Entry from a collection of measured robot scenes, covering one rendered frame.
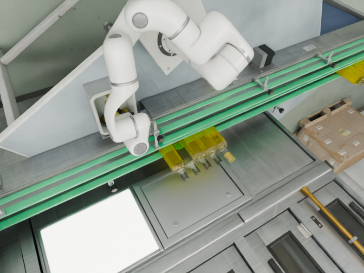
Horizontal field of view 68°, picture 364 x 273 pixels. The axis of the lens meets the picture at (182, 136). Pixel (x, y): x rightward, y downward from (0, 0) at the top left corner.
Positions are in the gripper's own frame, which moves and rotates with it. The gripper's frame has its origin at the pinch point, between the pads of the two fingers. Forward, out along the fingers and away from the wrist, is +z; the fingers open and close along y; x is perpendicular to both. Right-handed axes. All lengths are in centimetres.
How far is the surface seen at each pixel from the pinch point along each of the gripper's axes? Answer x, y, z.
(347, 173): -320, 384, 67
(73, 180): -17.1, -25.6, -9.7
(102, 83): 15.5, -1.9, -2.0
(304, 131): -230, 320, 127
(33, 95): -15, -32, 84
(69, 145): -11.0, -22.3, 6.1
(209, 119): -14.5, 40.8, -10.4
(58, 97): 13.6, -18.4, 2.0
